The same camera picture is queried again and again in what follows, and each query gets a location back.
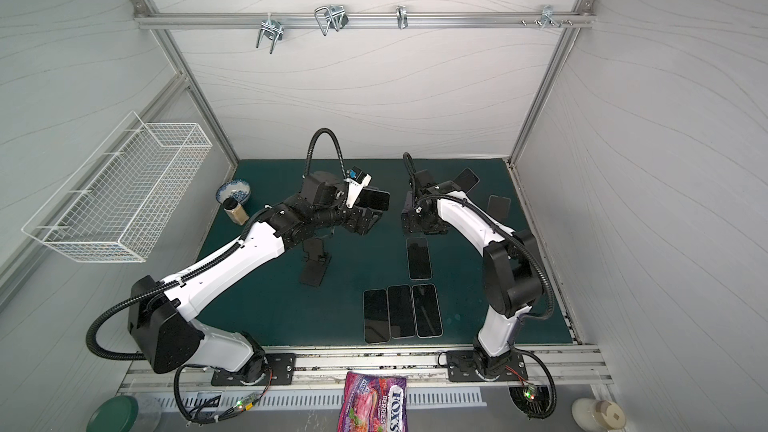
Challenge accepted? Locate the green lid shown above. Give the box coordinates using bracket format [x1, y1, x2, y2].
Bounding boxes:
[86, 396, 139, 432]

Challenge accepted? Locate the black stand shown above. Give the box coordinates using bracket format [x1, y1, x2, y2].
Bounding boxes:
[486, 195, 511, 223]
[299, 237, 331, 287]

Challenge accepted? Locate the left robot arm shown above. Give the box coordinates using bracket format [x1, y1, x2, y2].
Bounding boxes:
[85, 154, 390, 385]

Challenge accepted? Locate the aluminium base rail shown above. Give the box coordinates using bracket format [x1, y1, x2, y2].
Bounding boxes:
[116, 344, 614, 396]

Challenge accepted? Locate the purple phone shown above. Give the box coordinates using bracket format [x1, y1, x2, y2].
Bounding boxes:
[387, 285, 416, 339]

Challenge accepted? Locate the aluminium crossbar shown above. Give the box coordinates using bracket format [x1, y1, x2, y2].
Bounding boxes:
[134, 9, 597, 30]

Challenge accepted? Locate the metal clamp small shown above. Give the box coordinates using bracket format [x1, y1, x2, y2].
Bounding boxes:
[395, 5, 408, 30]

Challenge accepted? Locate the metal clamp middle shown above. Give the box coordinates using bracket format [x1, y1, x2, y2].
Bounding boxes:
[314, 5, 349, 36]

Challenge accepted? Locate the metal clamp right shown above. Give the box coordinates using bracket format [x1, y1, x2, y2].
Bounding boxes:
[520, 5, 573, 30]

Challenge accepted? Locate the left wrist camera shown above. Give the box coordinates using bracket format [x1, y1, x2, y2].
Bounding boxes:
[344, 167, 372, 209]

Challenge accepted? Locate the white wire basket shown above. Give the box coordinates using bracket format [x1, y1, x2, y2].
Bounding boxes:
[21, 112, 212, 263]

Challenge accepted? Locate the Fox's candy bag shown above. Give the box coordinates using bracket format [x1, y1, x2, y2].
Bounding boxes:
[337, 371, 408, 432]

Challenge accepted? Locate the white round container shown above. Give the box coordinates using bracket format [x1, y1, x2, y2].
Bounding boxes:
[571, 398, 627, 432]

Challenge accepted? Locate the blue white bowl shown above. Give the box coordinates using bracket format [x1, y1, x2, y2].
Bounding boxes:
[215, 179, 251, 204]

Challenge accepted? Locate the metal clamp left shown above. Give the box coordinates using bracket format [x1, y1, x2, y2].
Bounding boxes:
[255, 16, 284, 54]

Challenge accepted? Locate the landscape phone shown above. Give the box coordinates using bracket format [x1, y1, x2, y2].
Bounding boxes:
[363, 289, 391, 344]
[355, 187, 391, 212]

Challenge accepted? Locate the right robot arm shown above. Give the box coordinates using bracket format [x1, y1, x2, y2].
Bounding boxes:
[401, 153, 558, 420]

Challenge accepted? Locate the white-edged phone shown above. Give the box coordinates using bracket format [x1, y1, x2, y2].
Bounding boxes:
[412, 284, 443, 338]

